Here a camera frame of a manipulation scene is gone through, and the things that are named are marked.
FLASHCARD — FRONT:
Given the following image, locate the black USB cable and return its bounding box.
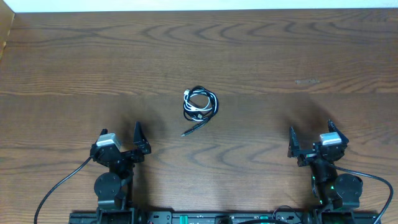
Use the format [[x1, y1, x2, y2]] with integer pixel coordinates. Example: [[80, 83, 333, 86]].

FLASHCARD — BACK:
[[181, 85, 220, 138]]

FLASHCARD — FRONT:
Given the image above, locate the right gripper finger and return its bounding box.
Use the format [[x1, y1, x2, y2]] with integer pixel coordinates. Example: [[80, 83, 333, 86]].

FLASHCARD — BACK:
[[287, 127, 300, 157], [328, 119, 349, 144]]

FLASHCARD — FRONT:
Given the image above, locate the left camera cable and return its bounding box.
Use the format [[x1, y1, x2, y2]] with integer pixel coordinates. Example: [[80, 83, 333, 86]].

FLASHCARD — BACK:
[[33, 156, 93, 224]]

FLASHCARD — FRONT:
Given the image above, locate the white USB cable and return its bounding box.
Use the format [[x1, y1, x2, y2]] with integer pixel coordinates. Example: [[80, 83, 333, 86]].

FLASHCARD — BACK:
[[183, 89, 211, 121]]

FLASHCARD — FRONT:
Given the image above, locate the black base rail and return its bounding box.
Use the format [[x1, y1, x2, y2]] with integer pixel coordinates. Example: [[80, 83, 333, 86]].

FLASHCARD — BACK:
[[68, 210, 382, 224]]

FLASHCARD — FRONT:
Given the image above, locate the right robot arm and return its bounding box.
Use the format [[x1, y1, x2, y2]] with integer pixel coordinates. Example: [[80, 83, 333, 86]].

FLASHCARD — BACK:
[[287, 120, 363, 223]]

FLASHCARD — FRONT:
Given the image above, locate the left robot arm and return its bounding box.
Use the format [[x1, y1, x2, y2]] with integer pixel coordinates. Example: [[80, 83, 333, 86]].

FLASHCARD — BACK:
[[90, 122, 151, 223]]

